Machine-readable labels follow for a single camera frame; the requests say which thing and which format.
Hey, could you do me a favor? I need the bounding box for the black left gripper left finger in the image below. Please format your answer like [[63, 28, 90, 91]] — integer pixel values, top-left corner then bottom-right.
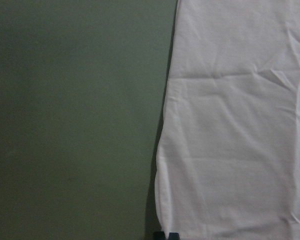
[[153, 231, 165, 240]]

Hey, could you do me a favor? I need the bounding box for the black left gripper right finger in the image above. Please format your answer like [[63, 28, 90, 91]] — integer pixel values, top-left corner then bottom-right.
[[168, 232, 180, 240]]

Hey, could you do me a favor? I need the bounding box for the pink Snoopy t-shirt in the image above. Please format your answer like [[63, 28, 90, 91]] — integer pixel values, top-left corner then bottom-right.
[[155, 0, 300, 240]]

